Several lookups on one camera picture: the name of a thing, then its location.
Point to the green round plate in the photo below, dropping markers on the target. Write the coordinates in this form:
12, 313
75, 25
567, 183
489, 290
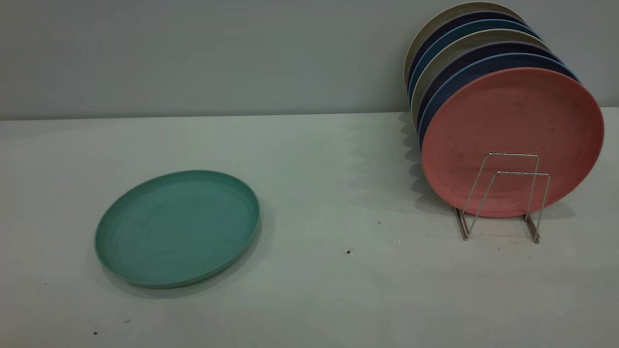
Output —
179, 232

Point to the pink round plate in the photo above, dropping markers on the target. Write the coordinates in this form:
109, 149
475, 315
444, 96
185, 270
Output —
508, 121

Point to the beige round plate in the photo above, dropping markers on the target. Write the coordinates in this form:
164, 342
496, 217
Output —
498, 36
476, 6

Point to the dark purple round plate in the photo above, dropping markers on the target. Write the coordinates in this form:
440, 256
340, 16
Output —
488, 15
508, 48

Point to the blue round plate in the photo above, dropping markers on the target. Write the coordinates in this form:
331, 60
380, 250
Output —
517, 61
493, 25

